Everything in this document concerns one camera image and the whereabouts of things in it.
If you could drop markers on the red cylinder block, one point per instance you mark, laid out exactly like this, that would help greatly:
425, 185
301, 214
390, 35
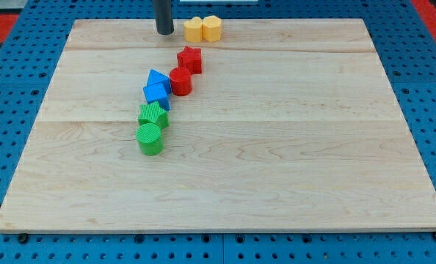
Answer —
180, 81

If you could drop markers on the yellow heart block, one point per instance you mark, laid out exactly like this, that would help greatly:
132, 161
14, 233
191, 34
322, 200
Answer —
193, 30

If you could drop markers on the red star block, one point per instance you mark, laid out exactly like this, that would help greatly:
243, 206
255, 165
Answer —
191, 59

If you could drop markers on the green cylinder block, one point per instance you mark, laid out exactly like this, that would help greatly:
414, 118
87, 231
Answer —
149, 138

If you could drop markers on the blue cube block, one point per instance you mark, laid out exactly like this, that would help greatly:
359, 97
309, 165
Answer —
157, 93

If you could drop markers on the yellow hexagon block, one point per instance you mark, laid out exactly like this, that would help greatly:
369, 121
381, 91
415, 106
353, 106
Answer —
212, 28

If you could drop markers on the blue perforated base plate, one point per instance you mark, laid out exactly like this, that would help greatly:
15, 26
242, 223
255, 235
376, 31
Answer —
28, 59

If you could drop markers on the green star block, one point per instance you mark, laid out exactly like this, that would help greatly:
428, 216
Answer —
153, 113

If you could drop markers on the light wooden board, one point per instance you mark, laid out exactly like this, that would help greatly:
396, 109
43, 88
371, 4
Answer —
292, 126

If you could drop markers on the blue triangle block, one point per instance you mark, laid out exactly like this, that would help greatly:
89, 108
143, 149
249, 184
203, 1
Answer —
156, 77

